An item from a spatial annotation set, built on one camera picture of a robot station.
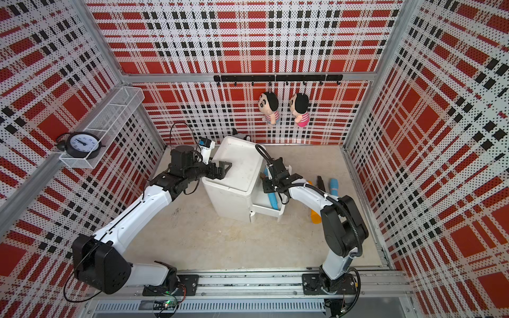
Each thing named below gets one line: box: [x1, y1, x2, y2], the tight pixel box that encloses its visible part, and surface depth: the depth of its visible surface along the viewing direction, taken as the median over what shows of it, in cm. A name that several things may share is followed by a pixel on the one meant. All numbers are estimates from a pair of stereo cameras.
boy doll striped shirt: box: [257, 91, 281, 125], surface depth 95 cm
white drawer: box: [249, 160, 286, 222], surface depth 84 cm
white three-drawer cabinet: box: [201, 135, 266, 223], surface depth 79 cm
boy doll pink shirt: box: [289, 92, 310, 128], surface depth 97 cm
